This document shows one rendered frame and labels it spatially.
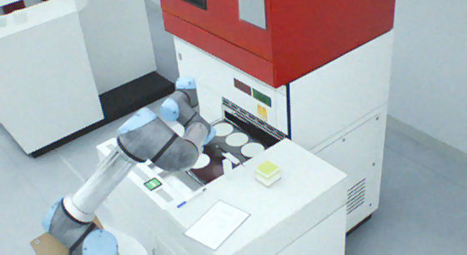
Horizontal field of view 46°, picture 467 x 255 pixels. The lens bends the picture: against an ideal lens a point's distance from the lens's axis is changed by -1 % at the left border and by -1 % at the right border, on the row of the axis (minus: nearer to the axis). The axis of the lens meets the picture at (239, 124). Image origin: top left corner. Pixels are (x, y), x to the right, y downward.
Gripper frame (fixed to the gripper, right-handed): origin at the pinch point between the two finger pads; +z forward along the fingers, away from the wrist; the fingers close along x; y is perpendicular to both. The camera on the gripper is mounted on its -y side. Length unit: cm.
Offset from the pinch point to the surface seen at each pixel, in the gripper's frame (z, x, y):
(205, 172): 7.5, -2.3, -2.1
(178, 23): -33, 0, 59
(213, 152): 7.5, -7.0, 10.6
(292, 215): 2, -30, -41
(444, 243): 98, -128, 12
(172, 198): 1.7, 11.9, -21.7
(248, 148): 7.5, -22.2, 9.0
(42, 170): 97, 110, 137
